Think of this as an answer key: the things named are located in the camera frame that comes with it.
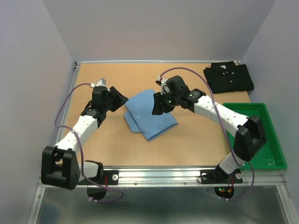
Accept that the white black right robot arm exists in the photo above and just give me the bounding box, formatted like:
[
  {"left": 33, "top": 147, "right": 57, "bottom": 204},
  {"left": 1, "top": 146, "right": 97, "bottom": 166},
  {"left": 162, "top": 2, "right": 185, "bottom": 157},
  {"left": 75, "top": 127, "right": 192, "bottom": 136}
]
[{"left": 152, "top": 76, "right": 267, "bottom": 182}]

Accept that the light blue long sleeve shirt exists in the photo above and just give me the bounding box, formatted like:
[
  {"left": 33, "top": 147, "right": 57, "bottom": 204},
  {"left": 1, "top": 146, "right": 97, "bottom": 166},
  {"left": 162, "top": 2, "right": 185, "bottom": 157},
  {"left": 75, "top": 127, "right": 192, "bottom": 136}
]
[{"left": 124, "top": 89, "right": 178, "bottom": 141}]

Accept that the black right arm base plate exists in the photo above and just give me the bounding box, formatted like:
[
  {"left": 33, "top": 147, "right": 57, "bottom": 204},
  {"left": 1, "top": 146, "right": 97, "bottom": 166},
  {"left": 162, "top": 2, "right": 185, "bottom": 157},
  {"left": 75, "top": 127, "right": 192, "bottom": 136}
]
[{"left": 197, "top": 168, "right": 243, "bottom": 184}]

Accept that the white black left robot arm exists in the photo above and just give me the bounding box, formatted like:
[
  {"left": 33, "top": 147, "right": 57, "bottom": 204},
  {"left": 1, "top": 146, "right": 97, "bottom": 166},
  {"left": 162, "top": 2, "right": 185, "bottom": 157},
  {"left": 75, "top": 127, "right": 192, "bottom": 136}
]
[{"left": 41, "top": 85, "right": 128, "bottom": 190}]

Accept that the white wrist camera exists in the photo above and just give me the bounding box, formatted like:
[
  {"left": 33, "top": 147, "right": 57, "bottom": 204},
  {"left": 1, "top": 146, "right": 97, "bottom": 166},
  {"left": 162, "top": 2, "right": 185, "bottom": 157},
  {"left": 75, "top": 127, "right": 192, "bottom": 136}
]
[
  {"left": 90, "top": 78, "right": 107, "bottom": 88},
  {"left": 156, "top": 76, "right": 171, "bottom": 95}
]

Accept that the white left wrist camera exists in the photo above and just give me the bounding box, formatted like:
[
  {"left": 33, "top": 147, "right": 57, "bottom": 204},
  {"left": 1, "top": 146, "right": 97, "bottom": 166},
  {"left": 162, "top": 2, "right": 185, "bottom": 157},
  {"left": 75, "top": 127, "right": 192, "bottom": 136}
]
[{"left": 90, "top": 78, "right": 107, "bottom": 88}]

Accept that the folded black shirt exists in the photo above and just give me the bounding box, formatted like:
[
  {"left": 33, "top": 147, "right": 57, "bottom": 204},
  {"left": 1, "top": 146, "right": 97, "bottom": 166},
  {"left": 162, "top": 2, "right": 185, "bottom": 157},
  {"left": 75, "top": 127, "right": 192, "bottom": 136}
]
[{"left": 204, "top": 61, "right": 254, "bottom": 94}]

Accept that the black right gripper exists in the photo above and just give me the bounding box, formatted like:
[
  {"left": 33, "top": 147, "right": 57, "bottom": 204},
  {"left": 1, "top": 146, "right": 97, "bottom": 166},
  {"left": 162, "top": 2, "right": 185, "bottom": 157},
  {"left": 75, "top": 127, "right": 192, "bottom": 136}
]
[{"left": 151, "top": 90, "right": 180, "bottom": 115}]

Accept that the aluminium table frame rail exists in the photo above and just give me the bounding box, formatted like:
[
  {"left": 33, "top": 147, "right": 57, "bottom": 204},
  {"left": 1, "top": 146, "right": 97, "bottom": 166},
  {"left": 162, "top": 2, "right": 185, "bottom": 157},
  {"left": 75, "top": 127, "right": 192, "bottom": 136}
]
[{"left": 28, "top": 61, "right": 290, "bottom": 224}]

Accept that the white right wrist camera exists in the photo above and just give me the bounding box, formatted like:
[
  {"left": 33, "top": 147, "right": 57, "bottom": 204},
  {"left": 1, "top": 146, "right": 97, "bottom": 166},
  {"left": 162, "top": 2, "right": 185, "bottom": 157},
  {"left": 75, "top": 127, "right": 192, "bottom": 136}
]
[{"left": 156, "top": 76, "right": 171, "bottom": 95}]

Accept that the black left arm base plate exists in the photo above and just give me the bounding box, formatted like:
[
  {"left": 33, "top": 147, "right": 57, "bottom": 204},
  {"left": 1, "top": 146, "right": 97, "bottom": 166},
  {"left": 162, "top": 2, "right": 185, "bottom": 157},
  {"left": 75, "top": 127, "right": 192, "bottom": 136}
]
[{"left": 89, "top": 170, "right": 119, "bottom": 186}]

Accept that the green plastic tray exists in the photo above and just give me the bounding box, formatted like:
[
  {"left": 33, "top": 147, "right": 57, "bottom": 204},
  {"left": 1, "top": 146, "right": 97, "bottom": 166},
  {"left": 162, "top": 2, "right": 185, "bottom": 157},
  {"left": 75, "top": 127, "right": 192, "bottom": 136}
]
[{"left": 223, "top": 103, "right": 287, "bottom": 170}]

